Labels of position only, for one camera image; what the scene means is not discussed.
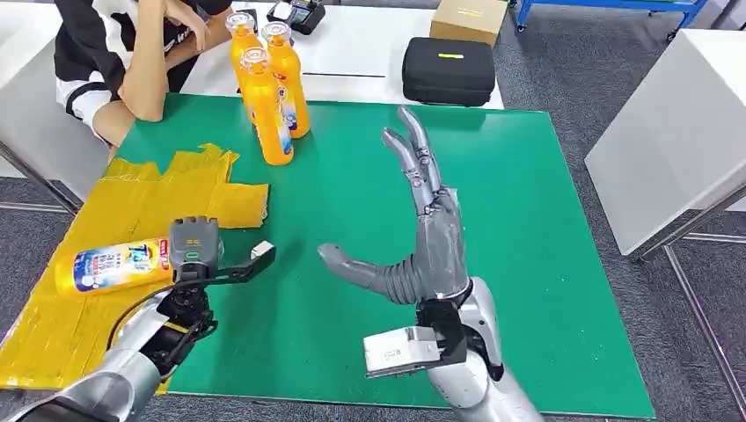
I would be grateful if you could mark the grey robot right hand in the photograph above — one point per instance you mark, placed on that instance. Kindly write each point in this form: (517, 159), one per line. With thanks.
(440, 250)

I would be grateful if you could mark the person's right hand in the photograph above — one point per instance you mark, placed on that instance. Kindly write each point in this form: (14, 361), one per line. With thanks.
(186, 11)

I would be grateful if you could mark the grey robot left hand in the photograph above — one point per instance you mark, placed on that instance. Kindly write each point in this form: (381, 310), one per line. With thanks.
(195, 247)

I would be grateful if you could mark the orange drink bottle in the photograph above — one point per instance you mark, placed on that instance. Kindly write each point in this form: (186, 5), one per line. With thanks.
(111, 268)
(268, 116)
(288, 81)
(240, 35)

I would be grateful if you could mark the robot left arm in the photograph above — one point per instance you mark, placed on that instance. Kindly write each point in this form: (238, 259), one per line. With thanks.
(116, 378)

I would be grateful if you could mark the black phone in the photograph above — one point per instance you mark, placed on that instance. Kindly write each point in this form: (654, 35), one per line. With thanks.
(255, 14)

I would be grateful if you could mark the green table mat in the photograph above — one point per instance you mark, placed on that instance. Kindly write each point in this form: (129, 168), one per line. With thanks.
(361, 204)

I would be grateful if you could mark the person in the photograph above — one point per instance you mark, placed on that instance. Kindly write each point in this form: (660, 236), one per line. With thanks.
(87, 64)

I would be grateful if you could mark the black handheld terminal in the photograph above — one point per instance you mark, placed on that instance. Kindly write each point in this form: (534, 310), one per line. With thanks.
(303, 14)

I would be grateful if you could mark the yellow sheet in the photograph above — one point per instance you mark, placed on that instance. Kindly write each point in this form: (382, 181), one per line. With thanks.
(64, 338)

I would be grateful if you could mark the black zip case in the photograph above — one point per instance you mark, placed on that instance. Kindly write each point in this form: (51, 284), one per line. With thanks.
(449, 73)

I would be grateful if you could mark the white desk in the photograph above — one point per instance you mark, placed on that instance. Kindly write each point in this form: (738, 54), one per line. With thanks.
(361, 52)

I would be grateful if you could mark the white table with metal legs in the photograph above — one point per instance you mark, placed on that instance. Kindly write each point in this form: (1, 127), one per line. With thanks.
(29, 116)
(670, 134)

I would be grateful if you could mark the cardboard box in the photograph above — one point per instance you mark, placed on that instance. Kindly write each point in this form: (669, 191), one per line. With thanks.
(469, 20)

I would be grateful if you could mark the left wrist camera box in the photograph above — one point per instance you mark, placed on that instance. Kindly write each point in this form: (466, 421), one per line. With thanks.
(263, 251)

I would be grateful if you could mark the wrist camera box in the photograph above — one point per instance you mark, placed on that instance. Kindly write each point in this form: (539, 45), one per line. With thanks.
(263, 251)
(399, 352)

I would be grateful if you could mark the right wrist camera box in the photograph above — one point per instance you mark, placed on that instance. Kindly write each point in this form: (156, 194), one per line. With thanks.
(399, 352)

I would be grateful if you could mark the blue wheeled frame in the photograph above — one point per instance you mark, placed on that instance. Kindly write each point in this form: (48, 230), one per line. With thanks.
(612, 4)

